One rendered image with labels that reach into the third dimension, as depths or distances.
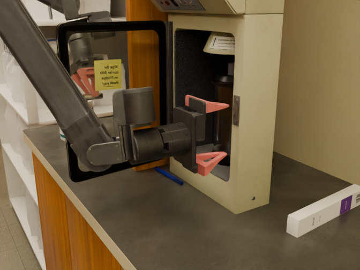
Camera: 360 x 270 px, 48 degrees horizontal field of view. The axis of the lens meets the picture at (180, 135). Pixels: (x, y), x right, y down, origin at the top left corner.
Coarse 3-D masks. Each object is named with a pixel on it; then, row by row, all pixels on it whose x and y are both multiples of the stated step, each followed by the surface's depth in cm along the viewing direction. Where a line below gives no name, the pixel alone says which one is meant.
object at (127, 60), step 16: (96, 32) 97; (112, 32) 100; (128, 32) 102; (144, 32) 105; (80, 48) 96; (96, 48) 98; (112, 48) 101; (128, 48) 104; (144, 48) 106; (80, 64) 97; (96, 64) 99; (112, 64) 102; (128, 64) 105; (144, 64) 108; (80, 80) 98; (96, 80) 100; (112, 80) 103; (128, 80) 106; (144, 80) 109; (96, 96) 101; (96, 112) 103; (112, 112) 105; (112, 128) 107; (144, 128) 113
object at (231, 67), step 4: (228, 64) 104; (232, 64) 103; (228, 68) 104; (232, 68) 103; (224, 72) 108; (228, 72) 104; (232, 72) 104; (220, 76) 104; (224, 76) 102; (228, 76) 102; (232, 76) 102; (220, 80) 103; (224, 80) 102; (228, 80) 102; (232, 80) 101
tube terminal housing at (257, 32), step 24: (264, 0) 85; (192, 24) 101; (216, 24) 92; (240, 24) 86; (264, 24) 87; (240, 48) 87; (264, 48) 89; (240, 72) 88; (264, 72) 91; (240, 96) 89; (264, 96) 93; (240, 120) 91; (264, 120) 95; (240, 144) 93; (264, 144) 97; (240, 168) 95; (264, 168) 99; (216, 192) 104; (240, 192) 97; (264, 192) 102
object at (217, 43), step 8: (216, 32) 98; (224, 32) 96; (208, 40) 101; (216, 40) 97; (224, 40) 96; (232, 40) 95; (208, 48) 99; (216, 48) 97; (224, 48) 96; (232, 48) 95
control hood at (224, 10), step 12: (204, 0) 86; (216, 0) 83; (228, 0) 80; (240, 0) 82; (180, 12) 100; (192, 12) 96; (204, 12) 91; (216, 12) 87; (228, 12) 84; (240, 12) 83
